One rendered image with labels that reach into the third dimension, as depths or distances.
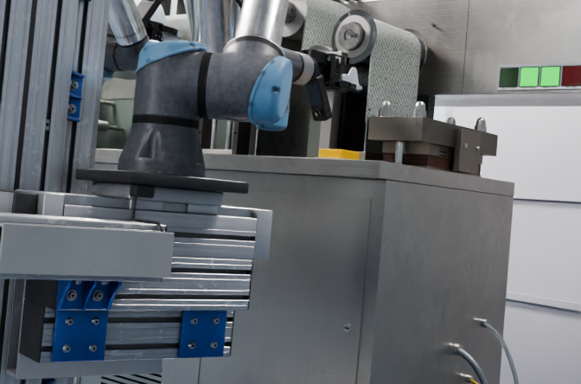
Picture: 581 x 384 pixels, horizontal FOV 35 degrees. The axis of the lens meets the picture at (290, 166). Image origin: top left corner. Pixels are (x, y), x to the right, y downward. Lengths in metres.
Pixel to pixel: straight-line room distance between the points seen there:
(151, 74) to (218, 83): 0.12
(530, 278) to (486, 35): 1.74
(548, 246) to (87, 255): 2.98
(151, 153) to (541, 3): 1.37
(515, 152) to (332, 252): 2.23
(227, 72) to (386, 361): 0.86
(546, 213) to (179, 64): 2.77
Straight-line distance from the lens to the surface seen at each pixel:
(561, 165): 4.08
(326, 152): 2.13
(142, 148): 1.54
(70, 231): 1.33
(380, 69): 2.46
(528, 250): 4.16
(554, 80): 2.52
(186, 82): 1.54
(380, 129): 2.33
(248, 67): 1.54
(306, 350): 2.17
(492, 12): 2.65
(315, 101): 2.23
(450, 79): 2.67
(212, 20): 1.97
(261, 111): 1.54
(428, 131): 2.29
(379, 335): 2.07
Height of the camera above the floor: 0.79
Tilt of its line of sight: 2 degrees up
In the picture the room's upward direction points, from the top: 5 degrees clockwise
